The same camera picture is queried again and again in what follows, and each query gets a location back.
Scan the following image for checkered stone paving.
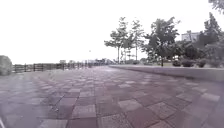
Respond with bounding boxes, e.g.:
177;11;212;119
0;65;224;128

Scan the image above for row of trees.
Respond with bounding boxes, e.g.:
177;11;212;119
103;0;224;68

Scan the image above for round dark bush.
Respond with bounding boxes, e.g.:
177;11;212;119
196;58;208;69
171;59;182;68
181;58;196;68

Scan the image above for dark wooden fence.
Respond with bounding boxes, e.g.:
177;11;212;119
12;61;101;74

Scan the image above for pale building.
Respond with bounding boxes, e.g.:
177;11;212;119
180;31;203;43

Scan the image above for large rounded bush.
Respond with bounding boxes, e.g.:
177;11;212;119
0;54;14;77

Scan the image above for low concrete wall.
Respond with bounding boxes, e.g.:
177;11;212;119
109;64;224;83

